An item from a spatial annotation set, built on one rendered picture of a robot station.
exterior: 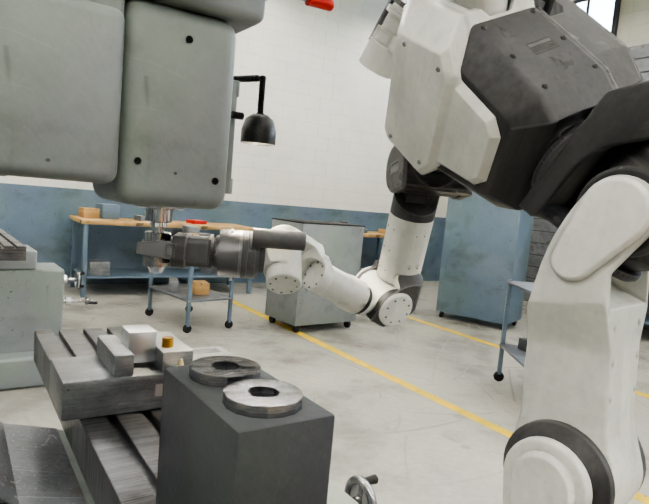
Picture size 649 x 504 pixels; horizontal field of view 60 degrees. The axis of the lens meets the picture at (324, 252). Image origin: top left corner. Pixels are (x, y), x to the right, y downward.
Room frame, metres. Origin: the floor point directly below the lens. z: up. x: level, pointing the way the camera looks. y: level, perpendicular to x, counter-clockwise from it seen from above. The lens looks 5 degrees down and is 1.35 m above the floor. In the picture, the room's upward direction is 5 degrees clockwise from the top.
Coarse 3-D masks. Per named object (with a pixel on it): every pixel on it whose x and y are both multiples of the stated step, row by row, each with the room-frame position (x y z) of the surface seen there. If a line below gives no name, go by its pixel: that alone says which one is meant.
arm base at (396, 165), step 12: (396, 156) 1.07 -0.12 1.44; (396, 168) 1.06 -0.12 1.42; (408, 168) 1.02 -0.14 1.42; (396, 180) 1.06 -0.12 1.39; (408, 180) 1.02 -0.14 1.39; (420, 180) 1.02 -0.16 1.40; (432, 180) 1.03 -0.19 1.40; (444, 180) 1.03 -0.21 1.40; (396, 192) 1.08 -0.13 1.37; (432, 192) 1.05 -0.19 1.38; (444, 192) 1.05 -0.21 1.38; (456, 192) 1.04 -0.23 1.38; (468, 192) 1.05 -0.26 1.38
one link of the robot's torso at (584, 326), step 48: (624, 192) 0.64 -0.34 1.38; (576, 240) 0.68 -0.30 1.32; (624, 240) 0.64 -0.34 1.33; (576, 288) 0.68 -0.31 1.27; (624, 288) 0.78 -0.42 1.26; (528, 336) 0.74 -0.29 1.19; (576, 336) 0.70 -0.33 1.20; (624, 336) 0.70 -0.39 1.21; (528, 384) 0.74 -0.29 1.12; (576, 384) 0.70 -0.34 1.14; (624, 384) 0.71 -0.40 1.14; (528, 432) 0.72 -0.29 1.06; (576, 432) 0.68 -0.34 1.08; (624, 432) 0.71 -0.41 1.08; (624, 480) 0.68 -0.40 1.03
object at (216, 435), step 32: (192, 384) 0.65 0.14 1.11; (224, 384) 0.65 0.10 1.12; (256, 384) 0.63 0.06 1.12; (288, 384) 0.64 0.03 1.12; (192, 416) 0.62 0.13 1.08; (224, 416) 0.56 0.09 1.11; (256, 416) 0.57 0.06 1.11; (288, 416) 0.58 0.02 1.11; (320, 416) 0.59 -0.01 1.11; (160, 448) 0.70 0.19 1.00; (192, 448) 0.62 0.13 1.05; (224, 448) 0.55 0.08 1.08; (256, 448) 0.54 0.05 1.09; (288, 448) 0.56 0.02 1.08; (320, 448) 0.59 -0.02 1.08; (160, 480) 0.69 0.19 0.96; (192, 480) 0.61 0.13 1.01; (224, 480) 0.55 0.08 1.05; (256, 480) 0.54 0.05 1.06; (288, 480) 0.56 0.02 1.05; (320, 480) 0.59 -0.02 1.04
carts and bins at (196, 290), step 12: (180, 228) 5.64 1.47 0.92; (192, 228) 5.37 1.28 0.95; (192, 276) 5.08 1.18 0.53; (156, 288) 5.52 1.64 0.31; (168, 288) 5.53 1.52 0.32; (180, 288) 5.63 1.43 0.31; (192, 288) 5.44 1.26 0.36; (204, 288) 5.39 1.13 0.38; (528, 288) 4.06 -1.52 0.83; (192, 300) 5.09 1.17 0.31; (204, 300) 5.17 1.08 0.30; (216, 300) 5.27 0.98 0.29; (228, 300) 5.40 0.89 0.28; (228, 312) 5.39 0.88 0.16; (504, 312) 4.45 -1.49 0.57; (228, 324) 5.39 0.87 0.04; (504, 324) 4.43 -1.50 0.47; (504, 336) 4.43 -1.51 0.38; (504, 348) 4.33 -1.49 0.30; (516, 348) 4.34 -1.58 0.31; (516, 360) 4.03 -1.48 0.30
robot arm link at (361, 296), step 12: (336, 276) 1.08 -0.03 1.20; (348, 276) 1.11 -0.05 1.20; (372, 276) 1.18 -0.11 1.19; (336, 288) 1.08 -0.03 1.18; (348, 288) 1.09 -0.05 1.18; (360, 288) 1.11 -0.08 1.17; (372, 288) 1.15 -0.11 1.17; (384, 288) 1.13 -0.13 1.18; (396, 288) 1.13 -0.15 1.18; (336, 300) 1.10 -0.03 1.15; (348, 300) 1.10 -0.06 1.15; (360, 300) 1.11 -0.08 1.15; (372, 300) 1.13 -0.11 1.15; (348, 312) 1.14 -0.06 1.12; (360, 312) 1.13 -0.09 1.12; (372, 312) 1.12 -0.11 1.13
